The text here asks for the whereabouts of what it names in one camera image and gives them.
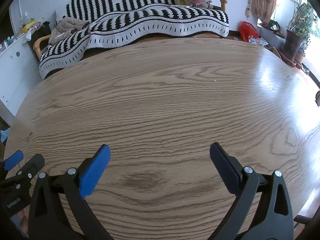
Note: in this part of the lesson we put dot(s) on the brown patterned curtain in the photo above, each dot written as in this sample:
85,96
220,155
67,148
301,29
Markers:
263,0

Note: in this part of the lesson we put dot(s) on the black white striped blanket sofa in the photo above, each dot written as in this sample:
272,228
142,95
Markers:
150,17

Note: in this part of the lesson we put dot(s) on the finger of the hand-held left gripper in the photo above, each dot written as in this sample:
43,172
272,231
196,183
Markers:
13,160
35,165

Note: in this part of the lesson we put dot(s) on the wooden frame sofa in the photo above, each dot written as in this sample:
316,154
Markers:
37,43

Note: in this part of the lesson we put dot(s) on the white cabinet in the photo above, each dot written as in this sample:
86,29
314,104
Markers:
15,75

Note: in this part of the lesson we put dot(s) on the small dark frame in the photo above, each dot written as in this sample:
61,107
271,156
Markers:
274,26

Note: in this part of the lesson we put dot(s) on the yellow toy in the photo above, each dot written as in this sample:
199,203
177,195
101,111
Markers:
27,27

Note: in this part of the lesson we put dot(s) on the potted plant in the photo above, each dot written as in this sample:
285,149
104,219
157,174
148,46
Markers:
292,43

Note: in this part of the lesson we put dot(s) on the hanging wall ornament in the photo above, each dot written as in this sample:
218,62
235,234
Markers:
248,10

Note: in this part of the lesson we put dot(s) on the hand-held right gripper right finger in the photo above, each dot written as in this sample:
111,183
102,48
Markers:
223,170

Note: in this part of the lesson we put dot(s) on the light blue plastic bag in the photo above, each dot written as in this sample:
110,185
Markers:
5,135

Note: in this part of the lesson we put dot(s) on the dark wooden chair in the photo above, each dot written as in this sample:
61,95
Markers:
303,218

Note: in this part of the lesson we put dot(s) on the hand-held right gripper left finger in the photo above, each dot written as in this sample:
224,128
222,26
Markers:
96,170

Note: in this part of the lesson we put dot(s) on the black bag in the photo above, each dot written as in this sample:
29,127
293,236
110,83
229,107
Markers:
41,31

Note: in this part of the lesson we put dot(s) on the beige plush toy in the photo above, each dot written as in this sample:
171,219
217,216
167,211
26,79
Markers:
67,27

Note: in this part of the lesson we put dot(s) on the red plastic bag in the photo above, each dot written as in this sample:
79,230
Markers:
247,31

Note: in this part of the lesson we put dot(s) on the crumpled white packaging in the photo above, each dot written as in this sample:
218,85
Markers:
257,41

